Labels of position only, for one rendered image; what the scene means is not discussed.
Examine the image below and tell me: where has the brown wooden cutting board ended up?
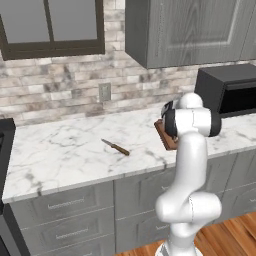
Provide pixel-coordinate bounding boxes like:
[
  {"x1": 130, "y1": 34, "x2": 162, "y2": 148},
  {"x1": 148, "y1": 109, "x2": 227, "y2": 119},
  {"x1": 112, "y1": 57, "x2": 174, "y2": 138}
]
[{"x1": 153, "y1": 119, "x2": 180, "y2": 152}]

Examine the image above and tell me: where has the grey drawer front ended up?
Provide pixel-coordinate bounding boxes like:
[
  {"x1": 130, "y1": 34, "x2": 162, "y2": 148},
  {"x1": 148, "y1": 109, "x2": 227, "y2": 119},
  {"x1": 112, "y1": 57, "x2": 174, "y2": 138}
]
[
  {"x1": 113, "y1": 167, "x2": 177, "y2": 221},
  {"x1": 20, "y1": 206, "x2": 116, "y2": 255},
  {"x1": 9, "y1": 180, "x2": 115, "y2": 230},
  {"x1": 37, "y1": 233, "x2": 117, "y2": 256},
  {"x1": 115, "y1": 209, "x2": 171, "y2": 254}
]

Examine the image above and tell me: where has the black microwave oven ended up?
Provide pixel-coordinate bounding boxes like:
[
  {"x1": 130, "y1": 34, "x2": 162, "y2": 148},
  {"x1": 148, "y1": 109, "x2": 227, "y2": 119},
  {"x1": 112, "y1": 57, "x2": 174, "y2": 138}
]
[{"x1": 194, "y1": 63, "x2": 256, "y2": 119}]

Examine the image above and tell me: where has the grey base cupboard run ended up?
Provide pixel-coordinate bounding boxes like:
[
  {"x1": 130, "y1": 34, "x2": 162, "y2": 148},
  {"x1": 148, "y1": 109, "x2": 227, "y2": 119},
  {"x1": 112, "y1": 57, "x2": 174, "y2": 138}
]
[{"x1": 203, "y1": 148, "x2": 256, "y2": 225}]

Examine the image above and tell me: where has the dark-framed window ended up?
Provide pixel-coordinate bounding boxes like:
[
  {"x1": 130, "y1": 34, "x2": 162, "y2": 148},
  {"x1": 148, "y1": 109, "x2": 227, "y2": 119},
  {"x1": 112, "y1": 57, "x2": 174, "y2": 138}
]
[{"x1": 0, "y1": 0, "x2": 106, "y2": 61}]

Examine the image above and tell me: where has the black stove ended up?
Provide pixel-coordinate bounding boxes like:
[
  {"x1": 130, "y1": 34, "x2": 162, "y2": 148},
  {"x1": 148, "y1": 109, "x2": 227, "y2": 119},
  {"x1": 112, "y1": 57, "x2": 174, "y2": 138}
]
[{"x1": 0, "y1": 117, "x2": 32, "y2": 256}]

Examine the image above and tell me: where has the wooden-handled kitchen knife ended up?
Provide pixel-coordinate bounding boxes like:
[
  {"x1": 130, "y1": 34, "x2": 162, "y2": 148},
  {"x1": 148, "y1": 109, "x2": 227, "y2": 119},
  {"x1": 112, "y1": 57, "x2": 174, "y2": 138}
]
[{"x1": 101, "y1": 138, "x2": 131, "y2": 157}]

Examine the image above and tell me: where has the grey wall socket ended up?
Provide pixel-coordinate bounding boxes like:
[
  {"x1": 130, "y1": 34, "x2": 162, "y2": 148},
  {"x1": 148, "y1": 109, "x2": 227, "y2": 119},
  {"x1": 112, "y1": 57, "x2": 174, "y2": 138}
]
[{"x1": 98, "y1": 82, "x2": 112, "y2": 103}]

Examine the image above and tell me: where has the grey wall cupboard door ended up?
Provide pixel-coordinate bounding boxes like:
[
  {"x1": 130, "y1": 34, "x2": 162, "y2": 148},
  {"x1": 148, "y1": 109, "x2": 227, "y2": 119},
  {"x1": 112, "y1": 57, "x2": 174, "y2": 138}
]
[
  {"x1": 146, "y1": 0, "x2": 250, "y2": 70},
  {"x1": 240, "y1": 0, "x2": 256, "y2": 62}
]

